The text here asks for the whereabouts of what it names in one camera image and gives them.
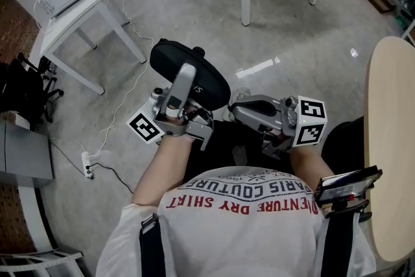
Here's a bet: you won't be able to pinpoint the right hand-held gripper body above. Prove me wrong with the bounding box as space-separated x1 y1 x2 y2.
261 95 329 160

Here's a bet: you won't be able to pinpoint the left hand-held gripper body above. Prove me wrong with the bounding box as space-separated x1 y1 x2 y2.
125 86 215 152

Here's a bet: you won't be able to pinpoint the black zippered glasses case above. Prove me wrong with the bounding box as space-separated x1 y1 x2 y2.
149 38 232 112

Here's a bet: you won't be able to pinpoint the person's left forearm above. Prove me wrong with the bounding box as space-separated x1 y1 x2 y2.
132 135 196 206

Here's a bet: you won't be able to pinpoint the person's right forearm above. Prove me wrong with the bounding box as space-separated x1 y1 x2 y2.
287 145 336 186

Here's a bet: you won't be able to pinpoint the person's left hand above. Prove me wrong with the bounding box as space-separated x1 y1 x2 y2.
171 108 204 125

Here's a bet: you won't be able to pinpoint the person's right hand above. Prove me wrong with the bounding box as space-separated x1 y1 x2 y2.
263 126 293 149

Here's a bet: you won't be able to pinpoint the person's white shoe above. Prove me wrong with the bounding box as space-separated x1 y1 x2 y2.
230 87 253 105

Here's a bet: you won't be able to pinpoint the black trousers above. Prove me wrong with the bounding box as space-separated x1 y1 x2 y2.
183 116 366 184

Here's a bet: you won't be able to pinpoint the round light wooden table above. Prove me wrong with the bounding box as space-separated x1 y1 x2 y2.
364 36 415 263

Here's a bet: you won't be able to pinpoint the white power strip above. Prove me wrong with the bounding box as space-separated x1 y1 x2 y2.
80 151 96 180

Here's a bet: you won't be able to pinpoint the small white table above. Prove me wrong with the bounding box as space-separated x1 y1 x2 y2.
38 0 148 95

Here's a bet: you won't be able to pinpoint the white printed t-shirt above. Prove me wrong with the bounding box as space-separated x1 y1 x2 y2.
95 166 377 277

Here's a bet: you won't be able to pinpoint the black office chair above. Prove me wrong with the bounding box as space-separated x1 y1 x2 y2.
0 53 65 132

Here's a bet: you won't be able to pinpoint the grey metal cabinet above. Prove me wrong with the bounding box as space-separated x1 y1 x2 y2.
0 121 54 189

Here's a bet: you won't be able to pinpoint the white perforated metal rack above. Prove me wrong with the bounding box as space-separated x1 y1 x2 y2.
0 247 84 277

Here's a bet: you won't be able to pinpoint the white power cable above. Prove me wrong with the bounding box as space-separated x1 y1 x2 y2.
48 0 155 160

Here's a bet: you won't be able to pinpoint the black phone in chest mount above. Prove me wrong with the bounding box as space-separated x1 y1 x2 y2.
312 165 384 209

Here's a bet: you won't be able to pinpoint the black power cable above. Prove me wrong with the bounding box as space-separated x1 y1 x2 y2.
86 161 135 195

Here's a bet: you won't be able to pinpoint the black harness strap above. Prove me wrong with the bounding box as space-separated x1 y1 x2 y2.
322 200 373 277
139 213 170 277

